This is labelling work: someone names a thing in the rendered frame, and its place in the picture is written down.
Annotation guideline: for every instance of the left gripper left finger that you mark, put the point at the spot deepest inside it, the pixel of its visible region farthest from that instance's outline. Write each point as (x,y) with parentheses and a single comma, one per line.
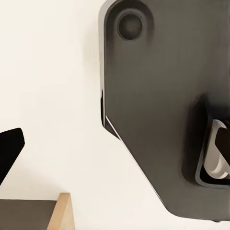
(11,144)

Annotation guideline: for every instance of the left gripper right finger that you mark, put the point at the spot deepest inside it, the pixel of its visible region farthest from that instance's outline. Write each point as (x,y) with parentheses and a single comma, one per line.
(222,141)

